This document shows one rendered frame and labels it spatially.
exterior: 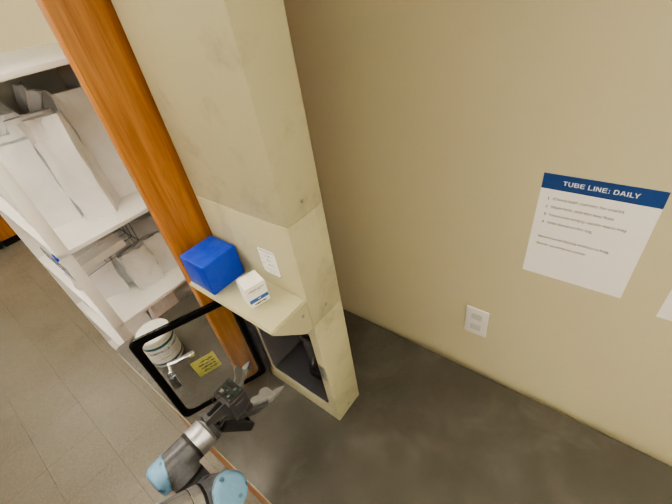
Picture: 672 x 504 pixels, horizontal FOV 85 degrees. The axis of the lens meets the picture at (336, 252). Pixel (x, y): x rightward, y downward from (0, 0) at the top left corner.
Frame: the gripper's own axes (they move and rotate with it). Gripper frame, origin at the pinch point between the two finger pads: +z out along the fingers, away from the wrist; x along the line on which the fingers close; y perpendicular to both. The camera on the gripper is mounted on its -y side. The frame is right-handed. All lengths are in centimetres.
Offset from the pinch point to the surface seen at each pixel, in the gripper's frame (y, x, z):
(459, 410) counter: -28, -44, 34
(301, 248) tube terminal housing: 42.7, -14.1, 12.4
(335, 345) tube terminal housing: 5.8, -14.1, 15.6
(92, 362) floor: -122, 211, -30
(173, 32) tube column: 84, 1, 10
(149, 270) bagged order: -21, 113, 15
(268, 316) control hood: 29.2, -9.9, 1.7
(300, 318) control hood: 25.8, -14.1, 6.9
